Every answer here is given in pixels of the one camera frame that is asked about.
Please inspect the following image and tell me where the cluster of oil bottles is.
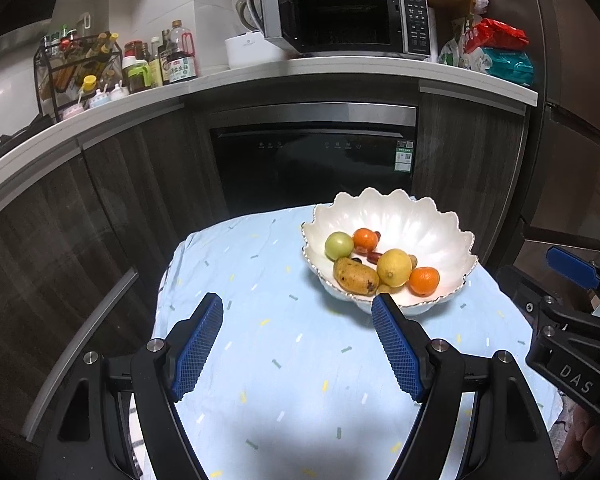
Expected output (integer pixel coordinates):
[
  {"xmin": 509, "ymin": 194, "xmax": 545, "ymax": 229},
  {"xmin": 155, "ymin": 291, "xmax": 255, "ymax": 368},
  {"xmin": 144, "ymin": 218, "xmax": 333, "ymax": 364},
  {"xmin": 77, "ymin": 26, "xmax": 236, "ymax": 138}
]
[{"xmin": 42, "ymin": 25, "xmax": 122, "ymax": 91}]

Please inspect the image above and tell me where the spotted yellow mango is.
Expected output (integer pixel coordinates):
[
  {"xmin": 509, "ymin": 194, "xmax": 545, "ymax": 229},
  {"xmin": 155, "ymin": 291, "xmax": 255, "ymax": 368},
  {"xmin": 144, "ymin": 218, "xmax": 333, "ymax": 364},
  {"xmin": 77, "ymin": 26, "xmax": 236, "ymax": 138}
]
[{"xmin": 333, "ymin": 257, "xmax": 380, "ymax": 295}]

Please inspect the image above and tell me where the black built-in dishwasher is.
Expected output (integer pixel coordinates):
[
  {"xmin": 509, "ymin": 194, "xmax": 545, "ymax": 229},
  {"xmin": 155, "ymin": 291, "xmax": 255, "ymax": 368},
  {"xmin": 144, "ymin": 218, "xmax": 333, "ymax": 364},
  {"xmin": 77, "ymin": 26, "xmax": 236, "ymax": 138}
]
[{"xmin": 209, "ymin": 105, "xmax": 418, "ymax": 221}]

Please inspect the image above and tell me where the yellow lemon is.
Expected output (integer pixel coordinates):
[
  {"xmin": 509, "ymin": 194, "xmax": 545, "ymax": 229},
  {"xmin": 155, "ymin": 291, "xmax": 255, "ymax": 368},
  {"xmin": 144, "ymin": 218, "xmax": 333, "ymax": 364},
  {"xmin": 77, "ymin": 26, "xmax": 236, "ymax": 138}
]
[{"xmin": 377, "ymin": 248, "xmax": 413, "ymax": 288}]

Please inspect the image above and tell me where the light blue confetti tablecloth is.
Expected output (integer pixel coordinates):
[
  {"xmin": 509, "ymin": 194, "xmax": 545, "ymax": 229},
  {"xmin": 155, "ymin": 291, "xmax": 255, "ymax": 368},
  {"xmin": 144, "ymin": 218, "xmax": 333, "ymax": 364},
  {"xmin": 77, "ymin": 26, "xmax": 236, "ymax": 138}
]
[{"xmin": 152, "ymin": 205, "xmax": 563, "ymax": 480}]

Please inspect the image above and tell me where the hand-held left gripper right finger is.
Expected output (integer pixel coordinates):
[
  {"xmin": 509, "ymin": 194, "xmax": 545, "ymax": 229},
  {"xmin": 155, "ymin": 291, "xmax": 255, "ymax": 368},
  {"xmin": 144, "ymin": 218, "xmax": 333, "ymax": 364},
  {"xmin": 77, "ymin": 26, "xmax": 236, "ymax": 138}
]
[{"xmin": 371, "ymin": 292, "xmax": 563, "ymax": 480}]

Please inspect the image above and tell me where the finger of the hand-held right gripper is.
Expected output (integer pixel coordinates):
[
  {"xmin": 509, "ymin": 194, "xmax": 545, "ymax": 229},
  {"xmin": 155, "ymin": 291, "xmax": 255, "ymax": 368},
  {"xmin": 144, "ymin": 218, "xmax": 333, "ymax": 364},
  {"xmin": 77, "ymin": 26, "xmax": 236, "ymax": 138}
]
[
  {"xmin": 546, "ymin": 246, "xmax": 600, "ymax": 306},
  {"xmin": 496, "ymin": 265, "xmax": 600, "ymax": 346}
]

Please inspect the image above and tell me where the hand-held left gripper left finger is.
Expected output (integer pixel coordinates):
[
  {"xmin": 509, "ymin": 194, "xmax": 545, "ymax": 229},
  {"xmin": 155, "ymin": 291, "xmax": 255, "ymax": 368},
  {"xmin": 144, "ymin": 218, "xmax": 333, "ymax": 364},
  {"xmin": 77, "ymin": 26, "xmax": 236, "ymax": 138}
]
[{"xmin": 36, "ymin": 292, "xmax": 225, "ymax": 480}]

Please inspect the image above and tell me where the black gas stove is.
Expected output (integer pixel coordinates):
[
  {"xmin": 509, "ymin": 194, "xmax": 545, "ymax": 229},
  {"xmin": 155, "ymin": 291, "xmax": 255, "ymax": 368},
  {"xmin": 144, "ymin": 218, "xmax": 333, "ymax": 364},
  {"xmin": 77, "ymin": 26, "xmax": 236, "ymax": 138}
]
[{"xmin": 0, "ymin": 120, "xmax": 51, "ymax": 161}]

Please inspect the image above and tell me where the dark refrigerator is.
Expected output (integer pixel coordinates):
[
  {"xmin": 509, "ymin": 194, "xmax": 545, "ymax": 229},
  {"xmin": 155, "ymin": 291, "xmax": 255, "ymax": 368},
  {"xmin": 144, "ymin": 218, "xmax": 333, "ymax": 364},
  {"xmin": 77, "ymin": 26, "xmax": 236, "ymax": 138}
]
[{"xmin": 522, "ymin": 0, "xmax": 600, "ymax": 251}]

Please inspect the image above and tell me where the teal wipes package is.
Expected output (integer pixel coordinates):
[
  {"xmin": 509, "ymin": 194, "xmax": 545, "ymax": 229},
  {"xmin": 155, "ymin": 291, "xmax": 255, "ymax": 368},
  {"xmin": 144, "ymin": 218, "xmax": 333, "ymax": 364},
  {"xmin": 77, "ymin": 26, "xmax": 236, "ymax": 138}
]
[{"xmin": 480, "ymin": 47, "xmax": 536, "ymax": 87}]

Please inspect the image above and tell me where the black wire rack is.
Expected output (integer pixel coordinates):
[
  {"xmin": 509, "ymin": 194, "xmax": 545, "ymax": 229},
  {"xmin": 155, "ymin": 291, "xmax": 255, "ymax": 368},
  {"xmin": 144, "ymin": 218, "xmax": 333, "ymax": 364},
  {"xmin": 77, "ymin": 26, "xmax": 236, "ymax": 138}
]
[{"xmin": 34, "ymin": 32, "xmax": 123, "ymax": 121}]

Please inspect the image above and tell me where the white green plastic bag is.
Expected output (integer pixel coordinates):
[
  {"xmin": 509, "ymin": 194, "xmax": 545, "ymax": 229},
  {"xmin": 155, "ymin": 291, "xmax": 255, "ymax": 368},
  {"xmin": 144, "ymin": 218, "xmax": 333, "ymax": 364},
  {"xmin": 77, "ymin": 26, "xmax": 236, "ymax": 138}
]
[{"xmin": 439, "ymin": 35, "xmax": 481, "ymax": 68}]

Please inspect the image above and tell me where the black microwave oven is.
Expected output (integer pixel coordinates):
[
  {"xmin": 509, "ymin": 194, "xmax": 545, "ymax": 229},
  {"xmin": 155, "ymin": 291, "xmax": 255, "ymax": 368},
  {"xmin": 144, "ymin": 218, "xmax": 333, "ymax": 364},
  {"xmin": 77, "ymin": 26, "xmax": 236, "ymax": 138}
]
[{"xmin": 247, "ymin": 0, "xmax": 440, "ymax": 63}]

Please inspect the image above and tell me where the white scalloped bowl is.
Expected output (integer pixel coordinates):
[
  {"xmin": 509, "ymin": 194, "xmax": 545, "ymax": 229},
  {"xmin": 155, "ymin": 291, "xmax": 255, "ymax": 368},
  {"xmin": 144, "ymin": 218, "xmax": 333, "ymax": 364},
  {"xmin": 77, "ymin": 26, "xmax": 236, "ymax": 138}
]
[{"xmin": 301, "ymin": 187, "xmax": 479, "ymax": 317}]

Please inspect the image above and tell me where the green liquid bottle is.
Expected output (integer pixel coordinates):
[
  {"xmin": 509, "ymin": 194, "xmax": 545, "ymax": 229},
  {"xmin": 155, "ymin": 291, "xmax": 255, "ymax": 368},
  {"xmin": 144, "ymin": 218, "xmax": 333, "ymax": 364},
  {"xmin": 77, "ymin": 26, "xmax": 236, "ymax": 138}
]
[{"xmin": 127, "ymin": 60, "xmax": 153, "ymax": 93}]

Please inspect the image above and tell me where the dark wood kitchen cabinet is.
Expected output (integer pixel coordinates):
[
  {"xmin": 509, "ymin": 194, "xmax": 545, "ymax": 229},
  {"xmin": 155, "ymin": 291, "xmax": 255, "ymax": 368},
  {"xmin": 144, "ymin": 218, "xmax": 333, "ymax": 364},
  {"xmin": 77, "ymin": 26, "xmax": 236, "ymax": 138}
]
[{"xmin": 0, "ymin": 80, "xmax": 538, "ymax": 441}]

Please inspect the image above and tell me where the person's right hand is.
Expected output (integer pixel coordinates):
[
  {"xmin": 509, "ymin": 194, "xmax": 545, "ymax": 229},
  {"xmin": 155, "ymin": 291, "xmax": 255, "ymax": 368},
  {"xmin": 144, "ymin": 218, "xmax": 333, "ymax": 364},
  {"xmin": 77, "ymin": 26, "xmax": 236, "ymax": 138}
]
[{"xmin": 560, "ymin": 400, "xmax": 600, "ymax": 476}]

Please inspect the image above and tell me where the orange tangerine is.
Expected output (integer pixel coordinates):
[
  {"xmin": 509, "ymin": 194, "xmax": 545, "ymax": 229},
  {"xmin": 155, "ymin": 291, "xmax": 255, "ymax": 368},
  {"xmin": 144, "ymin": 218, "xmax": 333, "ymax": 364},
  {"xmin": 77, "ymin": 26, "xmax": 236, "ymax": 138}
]
[
  {"xmin": 408, "ymin": 266, "xmax": 440, "ymax": 297},
  {"xmin": 353, "ymin": 228, "xmax": 378, "ymax": 255}
]

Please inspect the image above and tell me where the red snack package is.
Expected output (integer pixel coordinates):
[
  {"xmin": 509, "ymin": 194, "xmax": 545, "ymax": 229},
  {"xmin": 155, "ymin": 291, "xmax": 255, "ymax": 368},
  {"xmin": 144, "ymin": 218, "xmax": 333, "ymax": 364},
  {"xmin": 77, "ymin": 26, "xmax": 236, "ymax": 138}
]
[{"xmin": 465, "ymin": 18, "xmax": 529, "ymax": 53}]

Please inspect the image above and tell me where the dark glass bottle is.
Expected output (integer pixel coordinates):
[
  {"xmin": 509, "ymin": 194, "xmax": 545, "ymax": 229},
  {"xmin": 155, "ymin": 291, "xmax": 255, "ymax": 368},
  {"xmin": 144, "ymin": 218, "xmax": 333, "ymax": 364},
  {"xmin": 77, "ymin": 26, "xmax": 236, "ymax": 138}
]
[{"xmin": 157, "ymin": 30, "xmax": 173, "ymax": 86}]

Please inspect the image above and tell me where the white rice cooker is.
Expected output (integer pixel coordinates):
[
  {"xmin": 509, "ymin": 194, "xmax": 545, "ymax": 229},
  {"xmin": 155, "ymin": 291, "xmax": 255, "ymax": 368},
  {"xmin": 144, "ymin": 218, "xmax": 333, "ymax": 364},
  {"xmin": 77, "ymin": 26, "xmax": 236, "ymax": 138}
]
[{"xmin": 231, "ymin": 0, "xmax": 261, "ymax": 31}]

